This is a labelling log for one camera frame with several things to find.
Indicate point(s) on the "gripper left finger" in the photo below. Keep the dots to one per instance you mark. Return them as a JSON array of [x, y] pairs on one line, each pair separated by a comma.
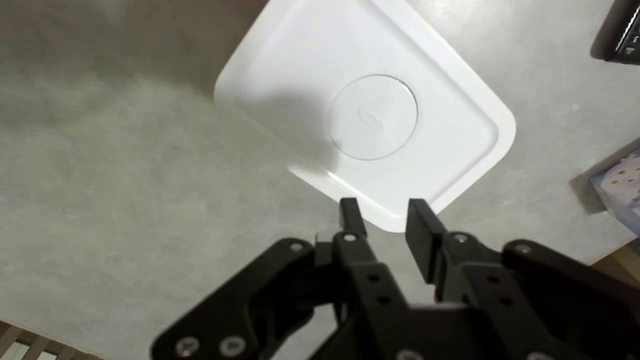
[[280, 295]]

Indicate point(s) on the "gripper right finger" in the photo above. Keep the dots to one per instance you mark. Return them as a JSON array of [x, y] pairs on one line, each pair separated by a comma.
[[525, 300]]

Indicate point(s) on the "white square plastic lid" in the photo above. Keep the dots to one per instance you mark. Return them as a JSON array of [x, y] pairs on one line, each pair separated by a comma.
[[370, 107]]

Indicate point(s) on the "light blue tissue box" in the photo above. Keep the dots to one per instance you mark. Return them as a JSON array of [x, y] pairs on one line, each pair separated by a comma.
[[620, 192]]

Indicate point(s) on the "black keyboard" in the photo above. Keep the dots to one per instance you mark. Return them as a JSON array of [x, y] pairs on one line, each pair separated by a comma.
[[625, 35]]

